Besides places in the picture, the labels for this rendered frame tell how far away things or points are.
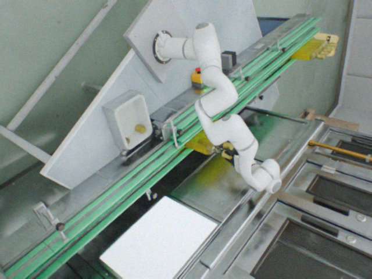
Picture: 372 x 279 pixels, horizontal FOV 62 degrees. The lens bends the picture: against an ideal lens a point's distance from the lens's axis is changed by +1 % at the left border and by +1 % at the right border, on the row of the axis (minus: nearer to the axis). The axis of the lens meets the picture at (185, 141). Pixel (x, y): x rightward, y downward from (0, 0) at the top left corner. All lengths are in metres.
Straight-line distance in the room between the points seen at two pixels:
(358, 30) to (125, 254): 6.65
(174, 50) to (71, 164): 0.68
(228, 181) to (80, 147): 0.71
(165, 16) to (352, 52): 6.22
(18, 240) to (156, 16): 1.10
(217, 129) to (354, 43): 6.46
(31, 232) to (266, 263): 0.91
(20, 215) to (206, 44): 1.26
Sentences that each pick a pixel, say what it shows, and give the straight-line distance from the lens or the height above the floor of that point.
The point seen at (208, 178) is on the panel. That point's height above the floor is 1.10.
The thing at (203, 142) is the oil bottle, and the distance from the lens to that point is 1.53.
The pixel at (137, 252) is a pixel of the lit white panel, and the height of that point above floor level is 1.11.
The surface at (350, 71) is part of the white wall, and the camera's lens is 7.66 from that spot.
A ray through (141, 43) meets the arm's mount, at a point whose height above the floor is 0.78.
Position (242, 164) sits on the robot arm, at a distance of 1.19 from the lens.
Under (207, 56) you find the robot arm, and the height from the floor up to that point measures 1.14.
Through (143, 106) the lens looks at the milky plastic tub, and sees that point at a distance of 1.44.
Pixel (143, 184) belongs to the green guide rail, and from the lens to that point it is 1.47.
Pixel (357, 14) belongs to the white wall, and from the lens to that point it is 7.27.
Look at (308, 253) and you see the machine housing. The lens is 1.35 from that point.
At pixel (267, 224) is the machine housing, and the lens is 1.41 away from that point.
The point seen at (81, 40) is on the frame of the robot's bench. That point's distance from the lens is 1.96.
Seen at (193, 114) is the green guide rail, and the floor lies 0.95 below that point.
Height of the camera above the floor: 1.87
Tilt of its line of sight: 36 degrees down
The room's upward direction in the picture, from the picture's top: 110 degrees clockwise
